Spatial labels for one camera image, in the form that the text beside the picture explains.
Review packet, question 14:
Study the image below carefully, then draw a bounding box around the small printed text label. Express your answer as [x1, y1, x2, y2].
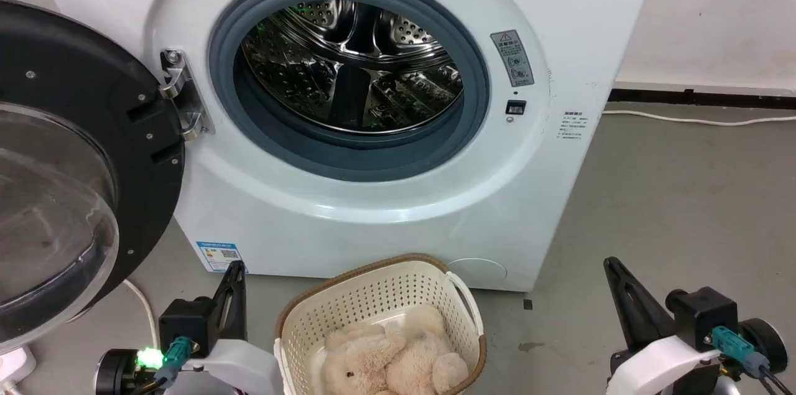
[558, 111, 585, 141]

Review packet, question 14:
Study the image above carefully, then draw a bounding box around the black washer door with glass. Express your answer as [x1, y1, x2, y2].
[0, 0, 186, 355]

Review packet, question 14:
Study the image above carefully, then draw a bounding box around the round white filter cover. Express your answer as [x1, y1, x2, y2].
[447, 258, 507, 290]

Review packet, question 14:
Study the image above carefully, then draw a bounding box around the cream perforated laundry basket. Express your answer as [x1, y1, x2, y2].
[274, 253, 488, 395]

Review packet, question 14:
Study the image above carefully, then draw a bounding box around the grey rubber door gasket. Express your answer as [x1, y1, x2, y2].
[208, 0, 491, 183]

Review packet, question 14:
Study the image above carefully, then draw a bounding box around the beige plush bear toy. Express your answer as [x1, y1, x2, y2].
[320, 322, 408, 395]

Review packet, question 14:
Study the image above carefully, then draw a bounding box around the metal door hinge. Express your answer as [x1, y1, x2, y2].
[159, 49, 215, 142]

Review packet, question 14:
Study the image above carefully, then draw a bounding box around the black baseboard strip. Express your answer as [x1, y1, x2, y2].
[608, 88, 796, 111]

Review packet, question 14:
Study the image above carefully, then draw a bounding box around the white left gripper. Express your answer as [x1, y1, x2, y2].
[165, 260, 285, 395]

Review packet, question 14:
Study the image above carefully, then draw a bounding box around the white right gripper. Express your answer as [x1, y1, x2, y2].
[603, 256, 725, 395]

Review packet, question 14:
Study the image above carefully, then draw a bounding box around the teal-plug left gripper cable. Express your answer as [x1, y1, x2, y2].
[127, 336, 195, 395]

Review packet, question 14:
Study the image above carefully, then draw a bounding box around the stainless steel washer drum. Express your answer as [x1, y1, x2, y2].
[239, 0, 465, 134]

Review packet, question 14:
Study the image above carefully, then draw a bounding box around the blue energy label sticker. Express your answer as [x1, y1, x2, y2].
[196, 241, 248, 274]

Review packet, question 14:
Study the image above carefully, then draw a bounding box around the white front-load washing machine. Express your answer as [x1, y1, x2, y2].
[25, 0, 661, 293]

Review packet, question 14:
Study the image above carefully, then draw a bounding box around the long white floor cable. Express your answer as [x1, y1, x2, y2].
[602, 109, 796, 127]

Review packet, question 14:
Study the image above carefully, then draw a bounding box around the teal-plug right gripper cable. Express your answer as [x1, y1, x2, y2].
[711, 325, 796, 395]

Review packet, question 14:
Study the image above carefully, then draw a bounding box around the grey warning sticker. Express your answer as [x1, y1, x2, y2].
[490, 29, 535, 88]

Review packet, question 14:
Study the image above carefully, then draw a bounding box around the teal-plug gripper cable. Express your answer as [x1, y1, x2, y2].
[711, 325, 796, 395]
[127, 336, 195, 395]

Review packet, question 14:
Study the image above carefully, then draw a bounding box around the short white power cable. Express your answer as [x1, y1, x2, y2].
[123, 279, 159, 349]

